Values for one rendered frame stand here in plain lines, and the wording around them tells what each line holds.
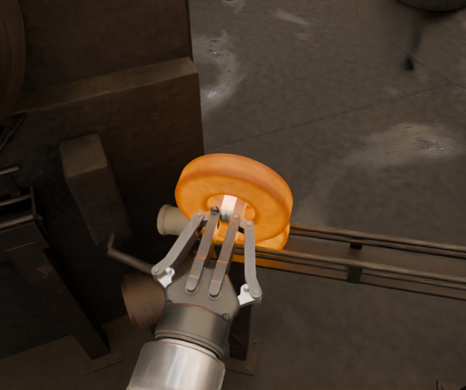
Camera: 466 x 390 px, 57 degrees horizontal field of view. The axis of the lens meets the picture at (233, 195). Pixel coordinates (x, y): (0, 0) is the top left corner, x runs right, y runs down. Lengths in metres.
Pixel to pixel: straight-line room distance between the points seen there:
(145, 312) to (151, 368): 0.52
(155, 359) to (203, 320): 0.06
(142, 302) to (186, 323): 0.50
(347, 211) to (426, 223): 0.30
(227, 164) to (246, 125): 1.51
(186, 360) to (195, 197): 0.22
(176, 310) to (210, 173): 0.16
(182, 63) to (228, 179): 0.40
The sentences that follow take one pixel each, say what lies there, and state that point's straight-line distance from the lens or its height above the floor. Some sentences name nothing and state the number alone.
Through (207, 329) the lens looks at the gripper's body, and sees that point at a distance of 0.44.
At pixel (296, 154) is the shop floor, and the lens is 1.90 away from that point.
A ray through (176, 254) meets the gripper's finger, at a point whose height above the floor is 0.93.
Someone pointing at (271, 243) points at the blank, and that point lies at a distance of 0.79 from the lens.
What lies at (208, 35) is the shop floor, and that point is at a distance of 2.64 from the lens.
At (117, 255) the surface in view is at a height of 0.60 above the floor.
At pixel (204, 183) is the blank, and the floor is 0.95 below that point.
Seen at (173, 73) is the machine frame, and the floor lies 0.87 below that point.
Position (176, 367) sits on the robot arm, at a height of 0.95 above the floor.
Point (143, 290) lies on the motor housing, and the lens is 0.93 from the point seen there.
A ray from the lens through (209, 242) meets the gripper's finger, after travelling 0.50.
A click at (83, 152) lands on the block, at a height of 0.80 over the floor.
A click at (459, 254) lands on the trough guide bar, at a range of 0.86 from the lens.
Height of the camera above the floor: 1.35
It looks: 51 degrees down
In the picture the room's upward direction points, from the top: straight up
